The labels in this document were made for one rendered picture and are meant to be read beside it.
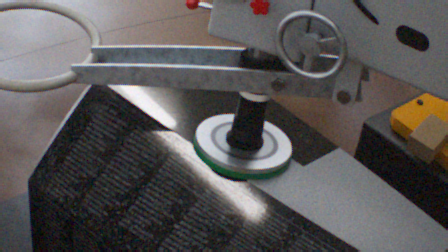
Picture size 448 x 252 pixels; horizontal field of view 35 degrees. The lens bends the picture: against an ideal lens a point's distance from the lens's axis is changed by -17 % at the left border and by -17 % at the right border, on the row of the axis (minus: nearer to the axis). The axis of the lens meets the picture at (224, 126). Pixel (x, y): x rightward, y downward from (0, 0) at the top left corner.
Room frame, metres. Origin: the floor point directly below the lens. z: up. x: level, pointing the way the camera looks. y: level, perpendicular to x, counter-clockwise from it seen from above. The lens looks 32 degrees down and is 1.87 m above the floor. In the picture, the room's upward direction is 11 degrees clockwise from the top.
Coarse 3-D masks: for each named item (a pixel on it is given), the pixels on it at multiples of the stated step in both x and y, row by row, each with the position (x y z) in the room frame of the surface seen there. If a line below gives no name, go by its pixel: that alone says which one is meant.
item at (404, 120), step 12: (420, 96) 2.20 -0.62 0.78; (432, 96) 2.23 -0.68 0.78; (408, 108) 2.09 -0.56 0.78; (420, 108) 2.12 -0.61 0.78; (432, 108) 2.14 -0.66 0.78; (444, 108) 2.17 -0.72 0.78; (396, 120) 2.00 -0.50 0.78; (408, 120) 2.02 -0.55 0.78; (420, 120) 2.04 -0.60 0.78; (444, 120) 2.08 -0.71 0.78; (408, 132) 1.96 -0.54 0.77; (444, 156) 1.86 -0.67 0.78; (444, 168) 1.85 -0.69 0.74
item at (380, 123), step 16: (416, 96) 2.28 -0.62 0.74; (384, 112) 2.10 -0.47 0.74; (368, 128) 2.00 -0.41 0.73; (384, 128) 2.00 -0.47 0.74; (368, 144) 1.99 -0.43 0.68; (384, 144) 1.96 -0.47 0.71; (400, 144) 1.93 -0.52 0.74; (368, 160) 1.98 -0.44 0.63; (384, 160) 1.94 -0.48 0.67; (400, 160) 1.90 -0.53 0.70; (416, 160) 1.87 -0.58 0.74; (432, 160) 1.88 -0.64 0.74; (384, 176) 1.93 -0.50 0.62; (400, 176) 1.89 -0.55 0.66; (416, 176) 1.85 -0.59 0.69; (432, 176) 1.81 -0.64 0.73; (400, 192) 1.89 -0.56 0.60; (416, 192) 1.84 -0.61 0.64; (432, 192) 1.80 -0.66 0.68; (432, 208) 1.78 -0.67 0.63
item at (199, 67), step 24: (96, 48) 1.72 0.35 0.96; (120, 48) 1.70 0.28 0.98; (144, 48) 1.69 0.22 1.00; (168, 48) 1.67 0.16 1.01; (192, 48) 1.66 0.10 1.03; (216, 48) 1.65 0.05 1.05; (240, 48) 1.64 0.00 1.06; (96, 72) 1.60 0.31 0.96; (120, 72) 1.58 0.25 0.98; (144, 72) 1.57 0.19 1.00; (168, 72) 1.55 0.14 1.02; (192, 72) 1.54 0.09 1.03; (216, 72) 1.53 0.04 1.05; (240, 72) 1.52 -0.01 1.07; (264, 72) 1.51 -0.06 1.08; (288, 72) 1.50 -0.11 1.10; (312, 96) 1.48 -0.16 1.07; (360, 96) 1.46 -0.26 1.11
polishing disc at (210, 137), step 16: (208, 128) 1.59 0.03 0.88; (224, 128) 1.60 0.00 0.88; (272, 128) 1.65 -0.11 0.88; (208, 144) 1.53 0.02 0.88; (224, 144) 1.54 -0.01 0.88; (272, 144) 1.58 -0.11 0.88; (288, 144) 1.59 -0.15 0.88; (224, 160) 1.48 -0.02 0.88; (240, 160) 1.49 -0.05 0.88; (256, 160) 1.50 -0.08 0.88; (272, 160) 1.52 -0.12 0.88; (288, 160) 1.55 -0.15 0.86
